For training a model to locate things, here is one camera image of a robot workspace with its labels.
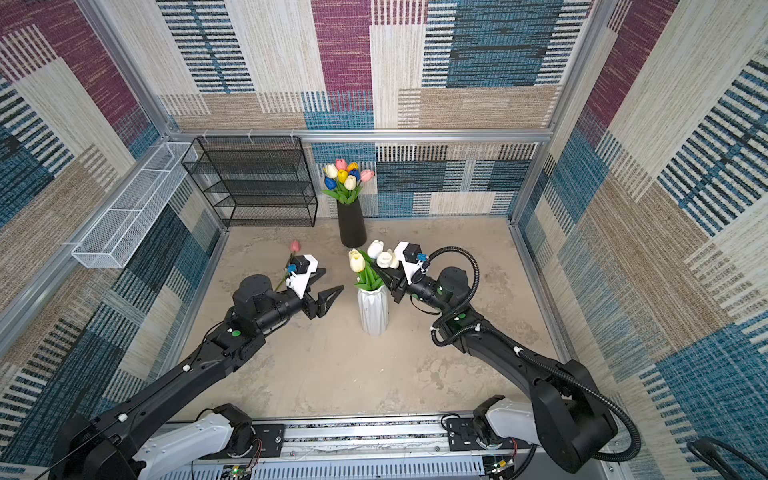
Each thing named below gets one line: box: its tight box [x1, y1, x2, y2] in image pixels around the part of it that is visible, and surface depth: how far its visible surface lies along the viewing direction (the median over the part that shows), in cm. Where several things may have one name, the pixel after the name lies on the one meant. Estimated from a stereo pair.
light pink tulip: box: [360, 169, 375, 183], surface depth 93 cm
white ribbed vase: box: [357, 285, 389, 336], surface depth 79 cm
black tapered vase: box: [337, 199, 367, 248], surface depth 110 cm
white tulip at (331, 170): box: [324, 163, 338, 179], surface depth 92 cm
